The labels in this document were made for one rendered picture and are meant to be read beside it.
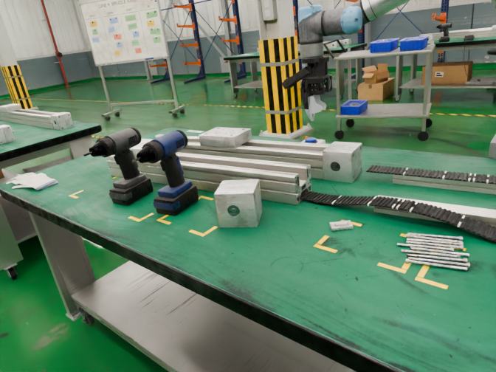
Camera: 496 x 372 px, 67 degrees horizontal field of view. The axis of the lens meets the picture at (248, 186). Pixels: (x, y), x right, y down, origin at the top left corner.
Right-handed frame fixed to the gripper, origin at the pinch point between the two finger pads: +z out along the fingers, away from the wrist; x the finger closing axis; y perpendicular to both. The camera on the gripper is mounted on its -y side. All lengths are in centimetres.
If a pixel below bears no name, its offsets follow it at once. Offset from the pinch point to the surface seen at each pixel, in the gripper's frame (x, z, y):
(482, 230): -38, 13, 56
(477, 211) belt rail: -32, 12, 54
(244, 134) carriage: -13.0, 3.3, -19.8
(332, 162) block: -18.5, 8.9, 15.2
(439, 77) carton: 463, 66, -26
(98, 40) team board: 315, -43, -535
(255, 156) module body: -18.9, 8.8, -12.4
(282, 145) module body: -11.6, 6.8, -5.6
